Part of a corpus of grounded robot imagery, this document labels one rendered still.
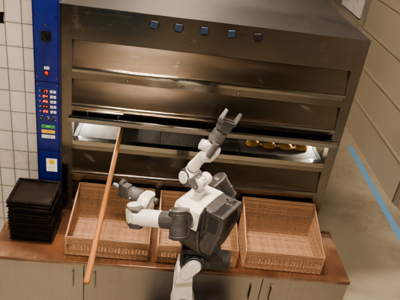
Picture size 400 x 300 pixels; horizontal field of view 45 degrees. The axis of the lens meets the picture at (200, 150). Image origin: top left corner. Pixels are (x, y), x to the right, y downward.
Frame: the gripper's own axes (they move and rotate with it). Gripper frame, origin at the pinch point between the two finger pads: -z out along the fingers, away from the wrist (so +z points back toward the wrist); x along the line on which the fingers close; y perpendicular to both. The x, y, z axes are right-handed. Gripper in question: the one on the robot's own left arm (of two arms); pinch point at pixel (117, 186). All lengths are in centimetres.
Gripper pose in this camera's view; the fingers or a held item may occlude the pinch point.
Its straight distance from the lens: 293.7
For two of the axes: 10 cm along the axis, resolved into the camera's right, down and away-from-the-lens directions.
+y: 5.4, -3.5, 7.7
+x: -1.2, 8.7, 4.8
